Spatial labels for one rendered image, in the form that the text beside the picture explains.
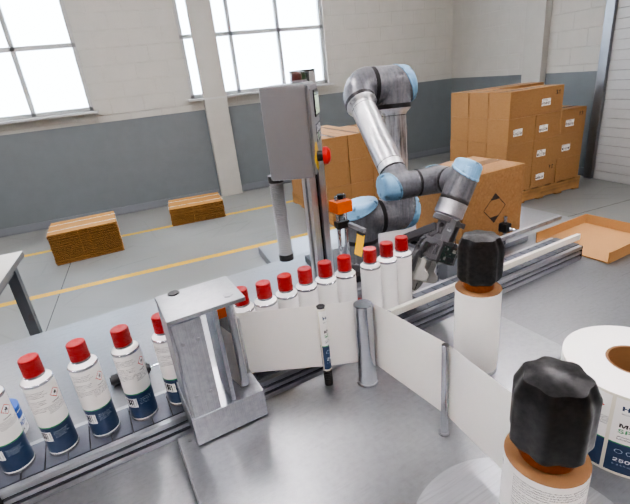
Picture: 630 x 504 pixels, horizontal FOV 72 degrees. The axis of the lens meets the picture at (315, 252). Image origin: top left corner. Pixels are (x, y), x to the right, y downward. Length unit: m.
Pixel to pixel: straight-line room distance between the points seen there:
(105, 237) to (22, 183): 1.89
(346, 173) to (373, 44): 3.07
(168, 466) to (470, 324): 0.64
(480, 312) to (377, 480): 0.36
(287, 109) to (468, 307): 0.53
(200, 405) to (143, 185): 5.64
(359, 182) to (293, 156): 3.72
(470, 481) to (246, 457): 0.37
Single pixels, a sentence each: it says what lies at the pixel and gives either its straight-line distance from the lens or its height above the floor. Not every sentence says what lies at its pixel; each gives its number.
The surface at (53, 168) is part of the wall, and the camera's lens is 6.41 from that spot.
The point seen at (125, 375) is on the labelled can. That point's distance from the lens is 0.93.
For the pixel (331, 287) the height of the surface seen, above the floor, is 1.03.
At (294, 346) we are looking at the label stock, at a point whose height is 0.97.
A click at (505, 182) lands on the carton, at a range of 1.68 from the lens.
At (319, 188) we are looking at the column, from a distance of 1.09.
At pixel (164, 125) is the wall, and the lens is 6.29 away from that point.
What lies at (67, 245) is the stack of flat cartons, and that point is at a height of 0.18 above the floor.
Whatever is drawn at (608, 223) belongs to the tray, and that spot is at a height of 0.85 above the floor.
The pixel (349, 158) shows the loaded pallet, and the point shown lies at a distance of 4.53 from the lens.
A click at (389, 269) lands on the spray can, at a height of 1.02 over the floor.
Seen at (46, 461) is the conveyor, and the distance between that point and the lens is 1.02.
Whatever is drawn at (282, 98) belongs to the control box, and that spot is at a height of 1.45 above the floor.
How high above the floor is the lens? 1.49
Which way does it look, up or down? 22 degrees down
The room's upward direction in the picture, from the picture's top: 6 degrees counter-clockwise
